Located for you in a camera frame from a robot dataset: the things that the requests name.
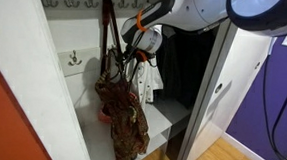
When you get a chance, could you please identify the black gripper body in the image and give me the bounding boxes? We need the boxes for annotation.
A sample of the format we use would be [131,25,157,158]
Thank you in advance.
[118,43,140,70]

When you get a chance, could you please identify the brown patterned bag with straps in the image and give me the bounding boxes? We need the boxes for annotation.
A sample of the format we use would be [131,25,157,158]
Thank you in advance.
[90,46,156,160]

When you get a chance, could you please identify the white closet bench shelf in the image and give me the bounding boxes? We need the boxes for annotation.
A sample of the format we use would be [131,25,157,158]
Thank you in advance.
[59,67,195,160]

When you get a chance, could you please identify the white button shirt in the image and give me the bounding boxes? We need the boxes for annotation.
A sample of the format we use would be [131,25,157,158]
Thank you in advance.
[126,51,166,108]

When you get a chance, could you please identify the grey hanging garment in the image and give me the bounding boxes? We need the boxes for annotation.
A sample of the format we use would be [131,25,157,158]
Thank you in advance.
[160,24,178,39]

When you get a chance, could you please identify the black hanging garments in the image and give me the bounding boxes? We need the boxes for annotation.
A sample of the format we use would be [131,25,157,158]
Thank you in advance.
[153,23,219,110]

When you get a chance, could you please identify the red orange fabric piece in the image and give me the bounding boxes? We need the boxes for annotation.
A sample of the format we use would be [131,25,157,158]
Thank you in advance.
[97,108,114,124]

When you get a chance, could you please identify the round recessed door pull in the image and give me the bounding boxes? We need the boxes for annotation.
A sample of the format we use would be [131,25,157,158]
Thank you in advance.
[214,81,225,95]

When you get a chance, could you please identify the orange board panel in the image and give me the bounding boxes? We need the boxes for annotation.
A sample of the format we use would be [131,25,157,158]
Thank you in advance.
[0,47,62,160]

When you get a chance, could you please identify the white baseboard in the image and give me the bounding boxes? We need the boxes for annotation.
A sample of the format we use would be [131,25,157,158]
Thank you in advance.
[220,131,283,160]

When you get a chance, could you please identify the orange cable tie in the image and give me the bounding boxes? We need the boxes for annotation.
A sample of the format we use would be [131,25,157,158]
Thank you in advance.
[134,8,150,33]
[135,49,150,63]

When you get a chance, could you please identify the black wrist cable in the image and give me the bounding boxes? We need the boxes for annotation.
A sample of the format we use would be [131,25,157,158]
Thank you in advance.
[120,30,146,88]

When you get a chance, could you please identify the dark red long strap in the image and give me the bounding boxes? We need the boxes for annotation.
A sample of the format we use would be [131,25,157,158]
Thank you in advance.
[98,0,129,78]

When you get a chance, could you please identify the white hook rail board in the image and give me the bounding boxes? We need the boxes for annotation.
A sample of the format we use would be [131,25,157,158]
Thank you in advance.
[55,42,122,81]
[33,0,146,26]

